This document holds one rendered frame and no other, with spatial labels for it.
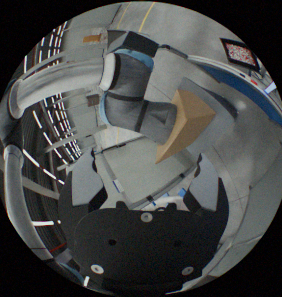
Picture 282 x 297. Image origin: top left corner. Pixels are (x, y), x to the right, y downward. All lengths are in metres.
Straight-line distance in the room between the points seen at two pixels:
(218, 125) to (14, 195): 0.65
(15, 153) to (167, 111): 0.45
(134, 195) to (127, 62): 1.29
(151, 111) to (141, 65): 0.13
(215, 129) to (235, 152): 1.11
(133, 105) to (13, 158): 0.38
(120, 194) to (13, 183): 1.26
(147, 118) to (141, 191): 1.15
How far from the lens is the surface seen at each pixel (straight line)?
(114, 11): 6.89
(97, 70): 0.25
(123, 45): 0.51
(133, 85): 0.27
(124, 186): 1.39
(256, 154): 1.56
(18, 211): 0.24
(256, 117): 1.46
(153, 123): 0.29
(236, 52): 0.69
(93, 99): 6.73
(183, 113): 0.25
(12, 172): 0.28
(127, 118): 0.30
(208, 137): 0.49
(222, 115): 0.45
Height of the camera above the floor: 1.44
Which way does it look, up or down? 27 degrees down
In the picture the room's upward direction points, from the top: 112 degrees counter-clockwise
